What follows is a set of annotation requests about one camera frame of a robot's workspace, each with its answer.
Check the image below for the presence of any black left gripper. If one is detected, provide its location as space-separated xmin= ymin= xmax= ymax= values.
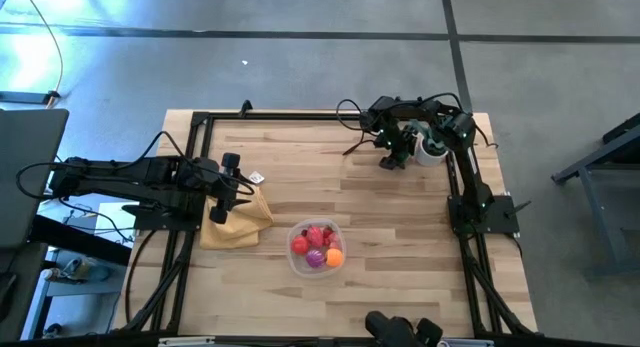
xmin=209 ymin=152 xmax=252 ymax=225

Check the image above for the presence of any clear plastic tupperware container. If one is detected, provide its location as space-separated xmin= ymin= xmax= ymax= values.
xmin=286 ymin=217 xmax=347 ymax=280

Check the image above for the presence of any potted plant white pot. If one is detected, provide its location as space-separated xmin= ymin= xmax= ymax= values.
xmin=403 ymin=120 xmax=450 ymax=168

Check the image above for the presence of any yellow folded cloth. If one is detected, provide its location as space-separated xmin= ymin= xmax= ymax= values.
xmin=198 ymin=182 xmax=275 ymax=251

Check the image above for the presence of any white cardboard box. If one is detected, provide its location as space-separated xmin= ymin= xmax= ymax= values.
xmin=94 ymin=202 xmax=137 ymax=248

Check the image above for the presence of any black desk beam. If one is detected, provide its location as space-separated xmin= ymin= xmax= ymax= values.
xmin=29 ymin=214 xmax=134 ymax=267

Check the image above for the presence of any grey shelf with clutter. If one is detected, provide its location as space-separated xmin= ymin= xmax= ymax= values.
xmin=22 ymin=246 xmax=124 ymax=338

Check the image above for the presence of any black rounded device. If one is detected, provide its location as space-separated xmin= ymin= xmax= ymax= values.
xmin=363 ymin=310 xmax=445 ymax=347

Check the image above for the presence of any dark blue metal cart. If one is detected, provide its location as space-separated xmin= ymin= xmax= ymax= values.
xmin=551 ymin=111 xmax=640 ymax=281

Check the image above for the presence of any large dark grey case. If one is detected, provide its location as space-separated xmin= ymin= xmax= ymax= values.
xmin=0 ymin=108 xmax=70 ymax=249

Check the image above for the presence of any dark grey furniture panel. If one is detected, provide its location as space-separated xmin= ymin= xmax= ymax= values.
xmin=0 ymin=241 xmax=49 ymax=341

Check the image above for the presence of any black power strip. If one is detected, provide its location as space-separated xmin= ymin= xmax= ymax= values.
xmin=0 ymin=90 xmax=62 ymax=107

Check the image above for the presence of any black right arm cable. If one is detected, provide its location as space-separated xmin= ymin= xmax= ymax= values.
xmin=335 ymin=91 xmax=499 ymax=156

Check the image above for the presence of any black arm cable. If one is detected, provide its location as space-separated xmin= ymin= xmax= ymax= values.
xmin=15 ymin=130 xmax=257 ymax=244
xmin=335 ymin=91 xmax=499 ymax=156

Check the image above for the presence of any black aluminium table frame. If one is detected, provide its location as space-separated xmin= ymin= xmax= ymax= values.
xmin=112 ymin=95 xmax=540 ymax=338

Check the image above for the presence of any white metal bracket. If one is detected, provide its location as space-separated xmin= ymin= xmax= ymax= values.
xmin=439 ymin=338 xmax=495 ymax=347
xmin=158 ymin=336 xmax=217 ymax=347

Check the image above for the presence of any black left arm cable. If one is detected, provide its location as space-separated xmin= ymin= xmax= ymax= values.
xmin=15 ymin=130 xmax=257 ymax=244

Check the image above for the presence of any yellow floor cable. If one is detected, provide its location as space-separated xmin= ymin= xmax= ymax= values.
xmin=18 ymin=0 xmax=65 ymax=110

